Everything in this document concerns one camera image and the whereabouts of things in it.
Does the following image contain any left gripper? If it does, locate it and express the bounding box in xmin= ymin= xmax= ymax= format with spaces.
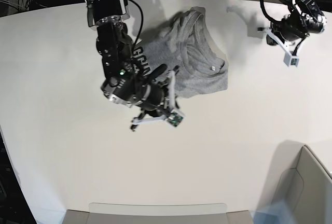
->
xmin=266 ymin=13 xmax=310 ymax=43

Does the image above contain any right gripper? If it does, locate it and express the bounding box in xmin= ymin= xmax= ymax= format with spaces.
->
xmin=140 ymin=64 xmax=179 ymax=118

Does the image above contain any grey T-shirt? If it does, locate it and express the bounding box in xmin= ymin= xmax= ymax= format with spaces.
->
xmin=133 ymin=8 xmax=228 ymax=99

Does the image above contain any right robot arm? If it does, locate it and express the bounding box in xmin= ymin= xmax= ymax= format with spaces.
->
xmin=85 ymin=0 xmax=176 ymax=119

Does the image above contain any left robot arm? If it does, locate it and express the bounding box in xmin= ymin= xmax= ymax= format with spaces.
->
xmin=259 ymin=0 xmax=327 ymax=43

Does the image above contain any grey bin front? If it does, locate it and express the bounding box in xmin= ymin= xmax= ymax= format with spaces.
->
xmin=63 ymin=203 xmax=253 ymax=223

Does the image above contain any grey box right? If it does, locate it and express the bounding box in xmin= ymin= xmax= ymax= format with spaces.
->
xmin=269 ymin=146 xmax=331 ymax=223

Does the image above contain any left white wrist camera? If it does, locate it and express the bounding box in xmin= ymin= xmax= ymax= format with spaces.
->
xmin=257 ymin=27 xmax=307 ymax=67

